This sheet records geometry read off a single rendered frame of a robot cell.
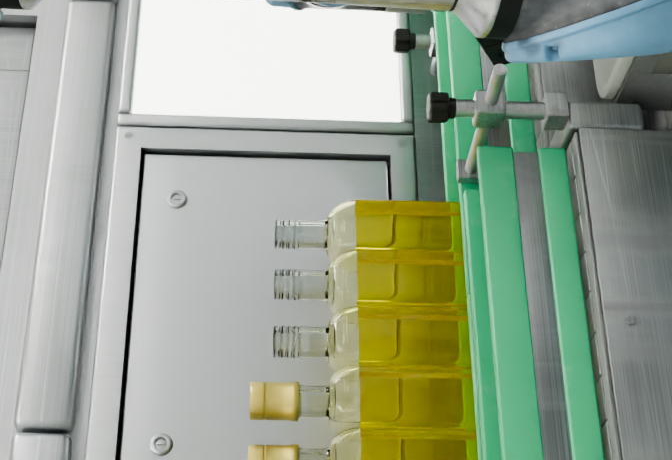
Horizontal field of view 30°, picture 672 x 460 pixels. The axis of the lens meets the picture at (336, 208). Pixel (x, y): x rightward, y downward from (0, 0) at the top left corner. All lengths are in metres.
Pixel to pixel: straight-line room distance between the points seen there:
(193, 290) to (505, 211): 0.39
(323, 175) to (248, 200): 0.09
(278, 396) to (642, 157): 0.38
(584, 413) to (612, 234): 0.16
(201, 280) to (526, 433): 0.46
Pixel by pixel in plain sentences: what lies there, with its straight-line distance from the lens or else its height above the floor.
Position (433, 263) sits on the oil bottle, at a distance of 1.18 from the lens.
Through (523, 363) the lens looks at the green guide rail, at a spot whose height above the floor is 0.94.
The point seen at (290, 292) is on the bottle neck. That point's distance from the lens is 1.18.
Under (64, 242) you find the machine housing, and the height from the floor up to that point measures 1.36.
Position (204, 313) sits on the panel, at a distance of 1.32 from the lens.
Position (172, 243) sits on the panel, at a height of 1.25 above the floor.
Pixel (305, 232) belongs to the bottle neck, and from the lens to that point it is 1.21.
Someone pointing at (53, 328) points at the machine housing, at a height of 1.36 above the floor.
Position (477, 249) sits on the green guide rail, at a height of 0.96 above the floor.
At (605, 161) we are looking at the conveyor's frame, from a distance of 1.12.
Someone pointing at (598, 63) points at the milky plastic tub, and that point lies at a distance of 1.23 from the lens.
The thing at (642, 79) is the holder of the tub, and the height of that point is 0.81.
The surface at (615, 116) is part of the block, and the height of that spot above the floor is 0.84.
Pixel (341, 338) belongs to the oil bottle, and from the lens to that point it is 1.14.
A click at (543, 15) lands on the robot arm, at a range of 0.75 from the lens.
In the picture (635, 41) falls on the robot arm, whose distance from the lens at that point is 0.75.
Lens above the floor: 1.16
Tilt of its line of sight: 4 degrees down
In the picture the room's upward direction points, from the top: 88 degrees counter-clockwise
